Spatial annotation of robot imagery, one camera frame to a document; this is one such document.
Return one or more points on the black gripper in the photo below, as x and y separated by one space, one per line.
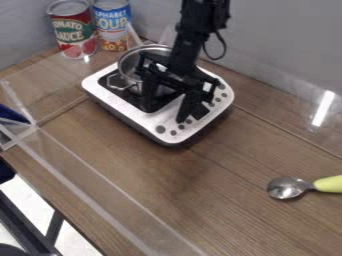
182 64

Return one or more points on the white and black stove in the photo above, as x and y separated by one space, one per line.
156 123

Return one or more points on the spoon with yellow handle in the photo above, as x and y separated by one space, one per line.
289 187

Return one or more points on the alphabet soup can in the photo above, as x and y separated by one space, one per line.
112 16

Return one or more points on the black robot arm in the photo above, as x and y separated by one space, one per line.
203 16

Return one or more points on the black metal table frame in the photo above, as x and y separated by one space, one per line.
36 244

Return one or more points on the clear acrylic barrier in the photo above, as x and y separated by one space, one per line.
122 212

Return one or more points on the tomato sauce can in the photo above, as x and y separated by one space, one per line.
72 27

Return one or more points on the silver metal pot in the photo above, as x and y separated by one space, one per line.
134 66

